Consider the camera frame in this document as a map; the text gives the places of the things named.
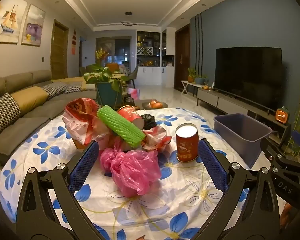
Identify sailboat painting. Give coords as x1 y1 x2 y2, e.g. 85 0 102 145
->
0 0 28 44

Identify grey dining chair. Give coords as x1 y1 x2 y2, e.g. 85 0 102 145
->
127 66 139 87

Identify blue floral tablecloth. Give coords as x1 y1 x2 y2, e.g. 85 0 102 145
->
0 107 250 240

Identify pink plastic bag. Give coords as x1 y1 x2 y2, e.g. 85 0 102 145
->
100 137 162 197

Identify white display cabinet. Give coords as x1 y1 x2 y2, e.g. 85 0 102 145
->
136 30 177 85

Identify red white wrapper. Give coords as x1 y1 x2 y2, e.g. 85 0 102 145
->
141 126 172 153

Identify small orange clock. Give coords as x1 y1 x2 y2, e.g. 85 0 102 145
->
275 108 287 124

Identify red paper cup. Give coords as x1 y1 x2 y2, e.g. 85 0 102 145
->
116 106 143 130
175 124 200 162

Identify yellow cushion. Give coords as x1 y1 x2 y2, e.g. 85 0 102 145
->
10 86 50 113

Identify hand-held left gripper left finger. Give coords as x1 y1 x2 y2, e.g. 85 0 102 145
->
16 140 108 240

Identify pink gift bag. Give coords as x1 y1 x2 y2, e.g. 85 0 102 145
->
127 87 140 100

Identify black wall strips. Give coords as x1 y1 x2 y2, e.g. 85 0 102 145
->
195 14 203 75

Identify black television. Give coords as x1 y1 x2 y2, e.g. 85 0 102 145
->
213 47 283 112

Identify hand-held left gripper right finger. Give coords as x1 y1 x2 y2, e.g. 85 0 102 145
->
198 138 282 240

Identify light wooden door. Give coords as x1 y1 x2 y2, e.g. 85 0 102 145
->
51 19 69 80

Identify plant in orange pot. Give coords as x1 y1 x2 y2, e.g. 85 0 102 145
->
187 67 197 83

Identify green plant in teal pot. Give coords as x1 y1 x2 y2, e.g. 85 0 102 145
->
83 64 129 108

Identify glass sliding door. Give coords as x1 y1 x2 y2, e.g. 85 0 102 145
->
96 37 130 65

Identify red and white plastic bag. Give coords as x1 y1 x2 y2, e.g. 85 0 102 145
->
62 97 110 150

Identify yellow flowers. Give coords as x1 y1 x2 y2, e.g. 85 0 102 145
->
95 49 109 60

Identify dark coffee table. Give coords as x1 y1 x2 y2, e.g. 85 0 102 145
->
122 97 169 110

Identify large houndstooth cushion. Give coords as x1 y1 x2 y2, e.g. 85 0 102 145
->
0 92 21 143

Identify black plastic bag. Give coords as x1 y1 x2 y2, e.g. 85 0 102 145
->
140 114 157 130

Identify blue-grey plastic bin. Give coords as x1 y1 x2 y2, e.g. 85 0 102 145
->
213 113 273 169

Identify green foam net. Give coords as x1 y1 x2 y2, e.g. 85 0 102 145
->
97 105 146 147

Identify grey sofa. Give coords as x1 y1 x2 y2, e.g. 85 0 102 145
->
0 70 98 167

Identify white side table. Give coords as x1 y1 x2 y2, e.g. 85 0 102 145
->
181 80 205 95

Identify dark wooden door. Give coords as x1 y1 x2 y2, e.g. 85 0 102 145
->
174 24 190 89

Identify purple painting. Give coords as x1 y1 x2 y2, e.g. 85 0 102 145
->
21 4 46 47

